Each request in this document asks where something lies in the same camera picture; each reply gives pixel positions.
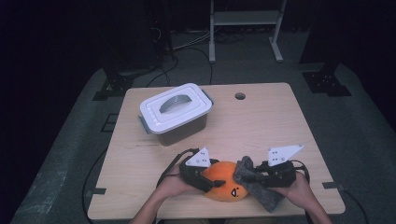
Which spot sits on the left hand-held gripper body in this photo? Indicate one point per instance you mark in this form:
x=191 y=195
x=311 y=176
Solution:
x=199 y=158

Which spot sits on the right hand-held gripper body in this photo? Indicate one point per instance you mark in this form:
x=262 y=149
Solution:
x=280 y=177

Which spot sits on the orange plush toy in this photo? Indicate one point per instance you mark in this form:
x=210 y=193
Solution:
x=225 y=174

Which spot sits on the grey fuzzy cloth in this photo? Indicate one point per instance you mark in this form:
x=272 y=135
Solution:
x=264 y=196

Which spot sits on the clear grey storage box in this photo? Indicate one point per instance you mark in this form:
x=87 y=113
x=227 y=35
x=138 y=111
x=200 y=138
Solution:
x=183 y=134

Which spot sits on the white box lid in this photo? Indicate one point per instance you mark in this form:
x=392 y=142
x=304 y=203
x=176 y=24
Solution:
x=183 y=115

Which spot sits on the person's right hand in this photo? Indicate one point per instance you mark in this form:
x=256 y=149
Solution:
x=297 y=193

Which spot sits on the person's left hand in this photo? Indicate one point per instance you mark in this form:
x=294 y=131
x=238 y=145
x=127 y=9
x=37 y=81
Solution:
x=172 y=185

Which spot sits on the black tape strip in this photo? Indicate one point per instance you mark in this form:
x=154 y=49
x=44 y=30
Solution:
x=98 y=191
x=330 y=185

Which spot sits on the black stand with flat base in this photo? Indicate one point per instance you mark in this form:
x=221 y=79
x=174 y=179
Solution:
x=325 y=82
x=116 y=84

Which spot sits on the white metal stand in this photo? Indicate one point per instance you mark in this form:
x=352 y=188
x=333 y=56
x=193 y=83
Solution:
x=246 y=17

